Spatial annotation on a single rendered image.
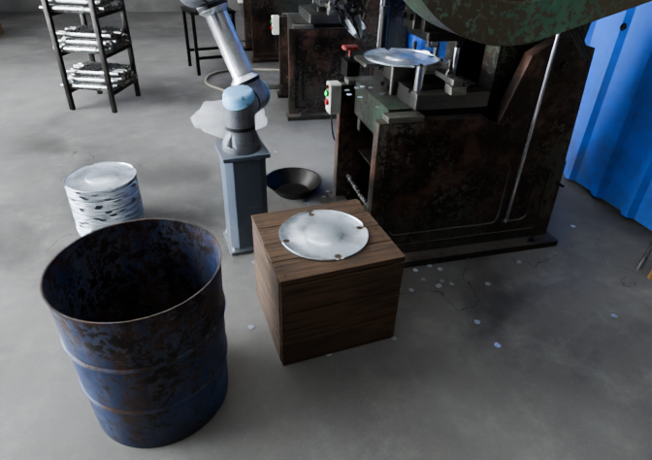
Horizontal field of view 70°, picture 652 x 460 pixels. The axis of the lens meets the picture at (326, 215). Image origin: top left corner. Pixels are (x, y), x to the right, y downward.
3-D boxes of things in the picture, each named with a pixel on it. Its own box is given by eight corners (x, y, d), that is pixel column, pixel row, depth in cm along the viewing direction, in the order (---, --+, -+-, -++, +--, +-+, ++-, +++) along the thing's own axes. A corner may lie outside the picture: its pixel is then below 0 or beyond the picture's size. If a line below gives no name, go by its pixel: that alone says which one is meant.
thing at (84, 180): (75, 200, 187) (75, 198, 186) (56, 174, 205) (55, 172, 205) (146, 180, 203) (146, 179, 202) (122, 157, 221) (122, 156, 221)
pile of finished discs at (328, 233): (294, 269, 137) (294, 267, 136) (270, 218, 159) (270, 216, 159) (383, 251, 145) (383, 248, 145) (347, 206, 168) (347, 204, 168)
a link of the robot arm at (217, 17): (239, 121, 186) (173, -22, 164) (252, 110, 199) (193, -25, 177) (264, 113, 182) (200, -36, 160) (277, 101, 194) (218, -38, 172)
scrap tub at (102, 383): (76, 473, 119) (16, 339, 94) (99, 348, 153) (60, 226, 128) (242, 436, 129) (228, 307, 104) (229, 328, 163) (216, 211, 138)
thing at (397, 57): (354, 50, 190) (354, 49, 190) (419, 49, 197) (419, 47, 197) (378, 69, 167) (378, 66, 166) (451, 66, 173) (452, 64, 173)
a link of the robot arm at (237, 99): (218, 127, 176) (215, 91, 169) (233, 115, 187) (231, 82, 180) (248, 131, 174) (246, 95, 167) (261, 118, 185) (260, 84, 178)
